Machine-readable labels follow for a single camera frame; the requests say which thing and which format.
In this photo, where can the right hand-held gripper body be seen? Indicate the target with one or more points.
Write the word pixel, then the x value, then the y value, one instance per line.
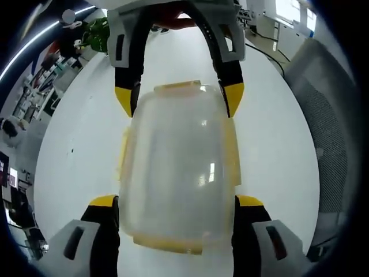
pixel 173 3

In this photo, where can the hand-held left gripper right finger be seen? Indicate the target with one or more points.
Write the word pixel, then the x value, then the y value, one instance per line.
pixel 259 239

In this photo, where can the clear container with yellow buckles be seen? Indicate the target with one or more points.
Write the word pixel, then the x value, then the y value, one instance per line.
pixel 176 167

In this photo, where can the person's right hand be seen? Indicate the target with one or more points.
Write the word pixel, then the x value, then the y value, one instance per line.
pixel 177 23

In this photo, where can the green potted plant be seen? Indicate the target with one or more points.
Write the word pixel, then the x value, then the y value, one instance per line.
pixel 96 34

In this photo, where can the small bright screen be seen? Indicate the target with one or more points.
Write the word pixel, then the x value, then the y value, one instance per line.
pixel 13 176

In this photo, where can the grey mesh office chair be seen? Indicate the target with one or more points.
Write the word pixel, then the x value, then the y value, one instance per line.
pixel 323 121

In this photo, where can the long curved ceiling light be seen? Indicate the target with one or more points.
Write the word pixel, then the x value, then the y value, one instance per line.
pixel 31 49

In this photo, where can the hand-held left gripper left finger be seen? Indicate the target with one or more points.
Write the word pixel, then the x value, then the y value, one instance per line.
pixel 86 239

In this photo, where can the white cabinet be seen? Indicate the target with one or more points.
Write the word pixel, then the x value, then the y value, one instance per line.
pixel 285 29

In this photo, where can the white storage shelves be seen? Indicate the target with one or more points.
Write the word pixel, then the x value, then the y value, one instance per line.
pixel 43 83

